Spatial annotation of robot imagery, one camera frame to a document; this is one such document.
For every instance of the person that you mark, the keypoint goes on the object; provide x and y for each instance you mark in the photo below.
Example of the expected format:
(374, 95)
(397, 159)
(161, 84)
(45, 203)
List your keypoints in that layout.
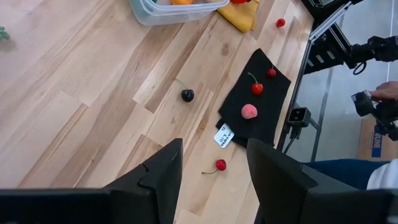
(342, 174)

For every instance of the small black table camera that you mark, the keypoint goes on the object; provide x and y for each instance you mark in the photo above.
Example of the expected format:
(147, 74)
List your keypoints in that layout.
(299, 116)

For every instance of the yellow cloth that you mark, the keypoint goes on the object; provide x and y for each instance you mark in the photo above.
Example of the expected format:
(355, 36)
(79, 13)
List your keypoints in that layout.
(239, 17)

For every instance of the black folded cloth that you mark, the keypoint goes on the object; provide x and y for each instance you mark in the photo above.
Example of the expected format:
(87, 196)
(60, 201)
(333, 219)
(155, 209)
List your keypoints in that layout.
(267, 102)

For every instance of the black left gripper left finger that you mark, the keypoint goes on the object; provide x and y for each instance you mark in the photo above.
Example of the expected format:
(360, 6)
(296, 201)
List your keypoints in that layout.
(155, 199)

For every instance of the pink toy peach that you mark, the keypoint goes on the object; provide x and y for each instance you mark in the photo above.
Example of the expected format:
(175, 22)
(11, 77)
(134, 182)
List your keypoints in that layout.
(249, 111)

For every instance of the brown cardboard box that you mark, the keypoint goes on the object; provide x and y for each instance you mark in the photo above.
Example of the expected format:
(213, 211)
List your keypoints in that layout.
(367, 143)

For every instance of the person's hand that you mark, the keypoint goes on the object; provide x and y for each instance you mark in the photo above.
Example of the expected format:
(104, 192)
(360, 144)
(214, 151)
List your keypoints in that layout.
(385, 91)

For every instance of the orange toy produce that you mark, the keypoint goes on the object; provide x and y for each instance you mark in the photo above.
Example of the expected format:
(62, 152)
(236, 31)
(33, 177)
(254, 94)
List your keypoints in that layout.
(182, 1)

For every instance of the green toy pepper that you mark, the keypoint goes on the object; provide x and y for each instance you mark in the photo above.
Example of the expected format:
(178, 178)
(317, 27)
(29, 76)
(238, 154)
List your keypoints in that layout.
(3, 33)

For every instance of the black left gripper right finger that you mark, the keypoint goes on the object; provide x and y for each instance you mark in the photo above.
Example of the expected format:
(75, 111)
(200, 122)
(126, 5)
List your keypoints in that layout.
(280, 193)

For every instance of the clear plastic tupperware container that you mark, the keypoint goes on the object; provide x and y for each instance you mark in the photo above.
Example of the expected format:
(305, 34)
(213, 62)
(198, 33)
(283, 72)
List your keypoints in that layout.
(161, 14)

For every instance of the black slotted plate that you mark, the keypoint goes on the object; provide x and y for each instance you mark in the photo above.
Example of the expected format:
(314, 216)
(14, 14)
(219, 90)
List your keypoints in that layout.
(332, 46)

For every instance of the red cherry with stem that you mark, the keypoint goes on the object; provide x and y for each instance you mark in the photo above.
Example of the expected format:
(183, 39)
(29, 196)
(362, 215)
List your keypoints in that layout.
(221, 164)
(271, 73)
(257, 89)

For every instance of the small red berry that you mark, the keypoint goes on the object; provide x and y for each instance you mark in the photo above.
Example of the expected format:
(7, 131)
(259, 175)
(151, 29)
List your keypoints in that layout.
(280, 22)

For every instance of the white cloth tag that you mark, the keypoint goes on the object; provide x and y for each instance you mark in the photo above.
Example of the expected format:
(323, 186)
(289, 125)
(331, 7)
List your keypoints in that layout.
(224, 136)

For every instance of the dark black cherry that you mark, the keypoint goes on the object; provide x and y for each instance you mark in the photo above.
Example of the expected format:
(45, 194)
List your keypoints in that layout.
(187, 95)

